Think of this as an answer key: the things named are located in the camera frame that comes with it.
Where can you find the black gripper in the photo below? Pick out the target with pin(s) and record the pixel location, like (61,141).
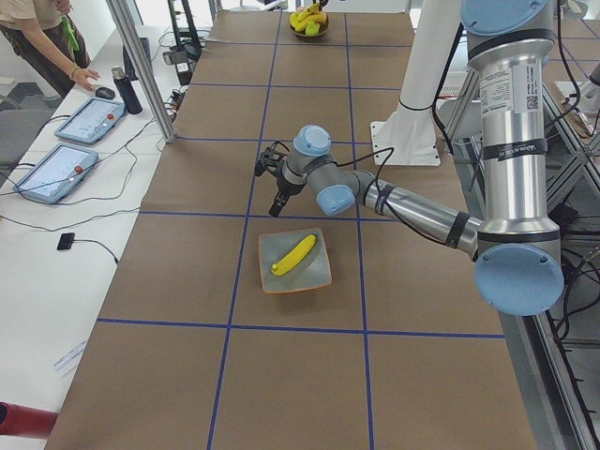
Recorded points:
(285,187)

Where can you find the yellow banana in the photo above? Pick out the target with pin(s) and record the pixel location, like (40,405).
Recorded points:
(294,257)
(300,19)

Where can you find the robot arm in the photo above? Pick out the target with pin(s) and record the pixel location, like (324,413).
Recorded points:
(515,246)

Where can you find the grey square plate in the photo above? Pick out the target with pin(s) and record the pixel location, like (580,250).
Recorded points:
(312,273)

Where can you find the wicker fruit basket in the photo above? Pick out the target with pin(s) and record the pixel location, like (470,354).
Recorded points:
(323,30)

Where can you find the yellow banana in basket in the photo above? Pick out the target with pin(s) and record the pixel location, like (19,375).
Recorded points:
(300,19)

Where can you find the black water bottle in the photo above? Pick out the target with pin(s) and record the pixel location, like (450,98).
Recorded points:
(126,90)

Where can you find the far blue teach pendant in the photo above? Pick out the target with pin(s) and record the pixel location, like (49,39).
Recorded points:
(92,121)

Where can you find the blue teach pendant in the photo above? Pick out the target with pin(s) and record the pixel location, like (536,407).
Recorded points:
(57,174)
(92,121)

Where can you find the black computer mouse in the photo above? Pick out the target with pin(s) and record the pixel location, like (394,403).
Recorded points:
(105,93)

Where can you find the small black puck device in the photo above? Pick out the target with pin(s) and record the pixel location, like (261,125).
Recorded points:
(66,241)

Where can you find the near blue teach pendant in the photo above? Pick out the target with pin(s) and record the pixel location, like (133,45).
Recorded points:
(57,174)

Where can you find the standing person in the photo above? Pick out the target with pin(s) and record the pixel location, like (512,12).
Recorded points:
(45,37)

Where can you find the red object at edge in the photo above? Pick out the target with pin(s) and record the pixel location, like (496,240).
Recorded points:
(26,422)

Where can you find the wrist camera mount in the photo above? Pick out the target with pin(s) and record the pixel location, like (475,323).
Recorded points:
(271,159)

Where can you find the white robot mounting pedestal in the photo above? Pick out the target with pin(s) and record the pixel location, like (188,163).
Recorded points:
(408,136)

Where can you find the aluminium frame post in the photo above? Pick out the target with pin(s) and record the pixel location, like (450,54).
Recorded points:
(127,30)

